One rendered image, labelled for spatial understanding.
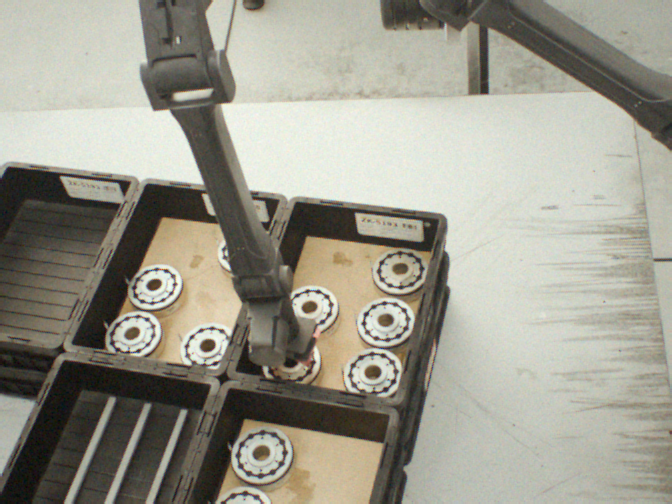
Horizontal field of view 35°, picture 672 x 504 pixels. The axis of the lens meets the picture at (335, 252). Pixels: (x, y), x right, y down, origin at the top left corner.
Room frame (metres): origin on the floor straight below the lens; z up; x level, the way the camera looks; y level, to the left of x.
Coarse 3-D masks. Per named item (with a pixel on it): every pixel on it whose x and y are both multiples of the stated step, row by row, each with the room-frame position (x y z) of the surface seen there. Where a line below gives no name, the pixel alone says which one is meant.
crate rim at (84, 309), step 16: (256, 192) 1.32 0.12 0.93; (272, 192) 1.31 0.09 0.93; (128, 208) 1.35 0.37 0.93; (128, 224) 1.31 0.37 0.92; (272, 224) 1.24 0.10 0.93; (112, 240) 1.27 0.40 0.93; (272, 240) 1.20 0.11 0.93; (112, 256) 1.24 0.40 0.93; (96, 288) 1.17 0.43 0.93; (80, 320) 1.11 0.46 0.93; (240, 320) 1.04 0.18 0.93; (80, 352) 1.04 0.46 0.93; (112, 352) 1.03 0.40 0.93; (224, 352) 0.98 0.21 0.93; (176, 368) 0.97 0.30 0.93; (192, 368) 0.96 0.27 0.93; (208, 368) 0.96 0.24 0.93; (224, 368) 0.95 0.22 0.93
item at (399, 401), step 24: (288, 216) 1.25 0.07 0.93; (408, 216) 1.20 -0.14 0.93; (432, 216) 1.18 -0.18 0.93; (432, 264) 1.08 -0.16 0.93; (432, 288) 1.04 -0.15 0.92; (240, 336) 1.01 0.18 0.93; (240, 360) 0.97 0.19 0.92; (408, 360) 0.91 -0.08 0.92; (264, 384) 0.91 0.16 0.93; (288, 384) 0.90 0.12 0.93; (408, 384) 0.86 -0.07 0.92
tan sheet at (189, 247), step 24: (168, 240) 1.33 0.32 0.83; (192, 240) 1.32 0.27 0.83; (144, 264) 1.29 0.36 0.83; (168, 264) 1.27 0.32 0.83; (192, 264) 1.26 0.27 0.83; (216, 264) 1.25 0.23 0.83; (192, 288) 1.21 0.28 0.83; (216, 288) 1.20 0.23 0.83; (192, 312) 1.15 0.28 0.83; (216, 312) 1.14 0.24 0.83; (168, 336) 1.11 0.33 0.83; (168, 360) 1.06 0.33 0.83
